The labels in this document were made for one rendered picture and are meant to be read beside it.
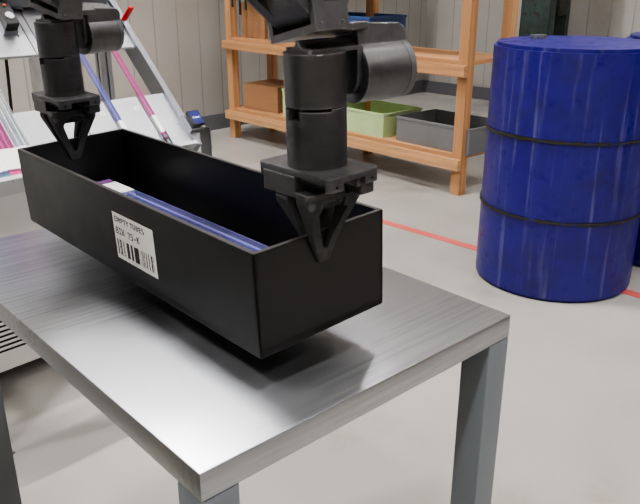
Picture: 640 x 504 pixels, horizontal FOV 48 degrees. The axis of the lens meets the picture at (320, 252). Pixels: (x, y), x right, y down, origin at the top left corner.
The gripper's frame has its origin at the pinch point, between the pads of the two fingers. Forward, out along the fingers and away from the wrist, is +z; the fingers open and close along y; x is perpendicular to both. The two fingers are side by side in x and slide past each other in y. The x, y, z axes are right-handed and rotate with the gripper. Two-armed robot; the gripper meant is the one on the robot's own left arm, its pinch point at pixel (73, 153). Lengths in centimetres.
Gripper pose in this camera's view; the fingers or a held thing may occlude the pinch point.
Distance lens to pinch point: 119.1
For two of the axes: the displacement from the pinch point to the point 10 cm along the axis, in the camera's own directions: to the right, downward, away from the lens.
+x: -7.5, 2.6, -6.1
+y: -6.7, -2.7, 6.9
